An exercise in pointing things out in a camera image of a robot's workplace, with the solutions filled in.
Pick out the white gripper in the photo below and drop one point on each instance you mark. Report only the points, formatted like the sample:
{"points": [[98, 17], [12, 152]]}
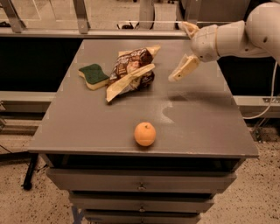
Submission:
{"points": [[205, 43]]}

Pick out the brown chip bag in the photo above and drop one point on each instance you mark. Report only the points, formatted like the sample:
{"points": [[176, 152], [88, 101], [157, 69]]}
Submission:
{"points": [[133, 70]]}

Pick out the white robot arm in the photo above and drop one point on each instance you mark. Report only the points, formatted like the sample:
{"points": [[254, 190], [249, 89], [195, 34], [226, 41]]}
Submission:
{"points": [[257, 37]]}

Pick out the green and yellow sponge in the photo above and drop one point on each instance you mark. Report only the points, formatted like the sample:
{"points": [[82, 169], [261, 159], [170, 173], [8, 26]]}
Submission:
{"points": [[94, 76]]}

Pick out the orange fruit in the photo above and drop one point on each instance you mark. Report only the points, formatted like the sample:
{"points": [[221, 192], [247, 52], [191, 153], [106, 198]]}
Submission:
{"points": [[145, 134]]}

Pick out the grey drawer cabinet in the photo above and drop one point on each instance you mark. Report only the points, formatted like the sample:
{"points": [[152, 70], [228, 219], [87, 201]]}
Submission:
{"points": [[199, 127]]}

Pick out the top grey drawer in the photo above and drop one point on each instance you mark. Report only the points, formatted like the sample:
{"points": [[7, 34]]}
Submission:
{"points": [[141, 181]]}

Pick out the grey drawer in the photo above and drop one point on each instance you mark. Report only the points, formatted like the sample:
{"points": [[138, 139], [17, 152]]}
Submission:
{"points": [[141, 181], [142, 202], [128, 217]]}

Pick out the middle grey drawer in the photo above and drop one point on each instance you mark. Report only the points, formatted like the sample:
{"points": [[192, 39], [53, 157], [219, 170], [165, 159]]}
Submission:
{"points": [[142, 202]]}

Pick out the black stand leg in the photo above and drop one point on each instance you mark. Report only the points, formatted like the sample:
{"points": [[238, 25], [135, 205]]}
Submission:
{"points": [[27, 184]]}

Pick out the bottom grey drawer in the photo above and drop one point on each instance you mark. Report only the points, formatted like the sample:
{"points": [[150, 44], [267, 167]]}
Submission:
{"points": [[128, 217]]}

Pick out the metal railing frame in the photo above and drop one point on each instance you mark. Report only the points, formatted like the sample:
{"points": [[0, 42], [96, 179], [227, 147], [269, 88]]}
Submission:
{"points": [[97, 19]]}

